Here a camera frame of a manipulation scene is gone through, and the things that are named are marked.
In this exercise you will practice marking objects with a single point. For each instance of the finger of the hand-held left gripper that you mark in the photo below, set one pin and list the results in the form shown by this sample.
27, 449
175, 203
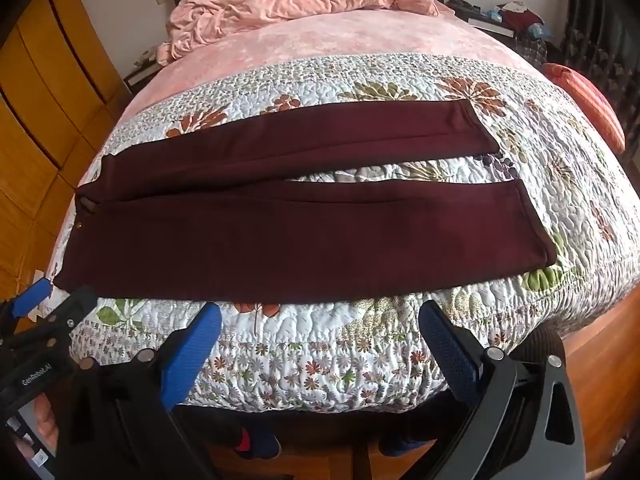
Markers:
75, 310
31, 302

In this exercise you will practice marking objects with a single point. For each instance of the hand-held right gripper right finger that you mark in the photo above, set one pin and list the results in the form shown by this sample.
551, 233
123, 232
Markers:
445, 355

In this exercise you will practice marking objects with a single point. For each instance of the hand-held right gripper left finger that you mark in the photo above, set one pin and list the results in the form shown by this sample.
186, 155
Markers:
192, 355

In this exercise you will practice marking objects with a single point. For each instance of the maroon pants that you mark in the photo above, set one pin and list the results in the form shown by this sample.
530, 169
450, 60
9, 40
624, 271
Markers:
300, 240

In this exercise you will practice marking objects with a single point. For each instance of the person's left hand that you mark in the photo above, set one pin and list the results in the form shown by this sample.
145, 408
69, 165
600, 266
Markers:
46, 420

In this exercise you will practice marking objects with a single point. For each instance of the floral quilt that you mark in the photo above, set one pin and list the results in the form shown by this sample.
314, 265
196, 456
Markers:
350, 350

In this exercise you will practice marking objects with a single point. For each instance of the blue slipper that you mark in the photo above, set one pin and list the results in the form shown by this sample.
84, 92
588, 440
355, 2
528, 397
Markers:
260, 445
400, 446

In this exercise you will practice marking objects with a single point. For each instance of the wooden wardrobe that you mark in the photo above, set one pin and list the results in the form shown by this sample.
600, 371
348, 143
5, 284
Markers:
50, 110

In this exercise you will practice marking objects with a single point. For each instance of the orange cushion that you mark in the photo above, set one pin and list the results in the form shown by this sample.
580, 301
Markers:
590, 105

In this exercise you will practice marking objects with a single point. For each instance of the plaid cloth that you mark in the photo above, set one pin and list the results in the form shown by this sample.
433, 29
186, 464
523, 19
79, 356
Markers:
532, 52

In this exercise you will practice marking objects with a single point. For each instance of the dark cluttered nightstand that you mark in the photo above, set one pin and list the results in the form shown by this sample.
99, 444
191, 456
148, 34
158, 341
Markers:
475, 22

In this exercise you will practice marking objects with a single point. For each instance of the blue plastic bag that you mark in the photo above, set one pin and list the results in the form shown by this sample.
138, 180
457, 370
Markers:
539, 31

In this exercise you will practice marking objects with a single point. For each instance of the light blue packet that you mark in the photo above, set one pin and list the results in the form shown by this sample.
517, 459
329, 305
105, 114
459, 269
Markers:
492, 13

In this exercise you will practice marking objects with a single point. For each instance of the dark red cloth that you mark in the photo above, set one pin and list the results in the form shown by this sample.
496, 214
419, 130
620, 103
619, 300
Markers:
520, 17

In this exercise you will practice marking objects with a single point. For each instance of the dark curtain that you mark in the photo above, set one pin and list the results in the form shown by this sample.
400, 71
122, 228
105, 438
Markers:
600, 25

